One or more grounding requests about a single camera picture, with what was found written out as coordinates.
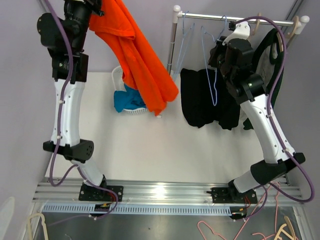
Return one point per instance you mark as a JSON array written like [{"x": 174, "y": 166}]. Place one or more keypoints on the orange t shirt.
[{"x": 141, "y": 67}]

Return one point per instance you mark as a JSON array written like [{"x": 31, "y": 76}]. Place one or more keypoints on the beige hanger on floor left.
[{"x": 32, "y": 223}]

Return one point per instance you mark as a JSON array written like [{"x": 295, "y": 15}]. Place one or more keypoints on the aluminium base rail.
[{"x": 135, "y": 192}]

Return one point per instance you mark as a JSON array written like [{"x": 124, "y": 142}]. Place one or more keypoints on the metal clothes rack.
[{"x": 178, "y": 14}]

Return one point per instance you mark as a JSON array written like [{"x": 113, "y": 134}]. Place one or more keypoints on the beige wooden hanger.
[
  {"x": 255, "y": 29},
  {"x": 289, "y": 35}
]

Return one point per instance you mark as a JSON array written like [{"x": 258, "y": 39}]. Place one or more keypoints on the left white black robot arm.
[{"x": 64, "y": 40}]

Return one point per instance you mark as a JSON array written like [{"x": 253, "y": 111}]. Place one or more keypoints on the beige hanger on floor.
[
  {"x": 32, "y": 223},
  {"x": 287, "y": 230}
]

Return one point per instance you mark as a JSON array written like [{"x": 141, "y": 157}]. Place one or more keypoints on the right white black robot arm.
[{"x": 233, "y": 59}]

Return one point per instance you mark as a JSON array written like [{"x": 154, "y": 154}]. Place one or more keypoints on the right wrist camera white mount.
[{"x": 239, "y": 31}]

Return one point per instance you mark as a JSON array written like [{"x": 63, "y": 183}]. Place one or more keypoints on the beige hanger on floor right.
[{"x": 287, "y": 230}]

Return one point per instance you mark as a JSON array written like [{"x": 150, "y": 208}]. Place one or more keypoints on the blue t shirt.
[{"x": 128, "y": 99}]

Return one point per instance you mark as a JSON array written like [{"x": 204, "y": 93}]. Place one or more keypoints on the white cable duct strip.
[{"x": 135, "y": 209}]

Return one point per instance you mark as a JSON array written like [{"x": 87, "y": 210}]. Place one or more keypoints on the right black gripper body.
[{"x": 217, "y": 59}]

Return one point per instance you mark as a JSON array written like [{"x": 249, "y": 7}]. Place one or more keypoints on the black t shirt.
[{"x": 205, "y": 99}]

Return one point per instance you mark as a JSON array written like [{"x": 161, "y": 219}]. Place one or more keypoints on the green white raglan shirt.
[{"x": 267, "y": 58}]

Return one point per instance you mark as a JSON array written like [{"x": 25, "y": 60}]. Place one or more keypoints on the light blue wire hanger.
[
  {"x": 187, "y": 34},
  {"x": 212, "y": 87}
]

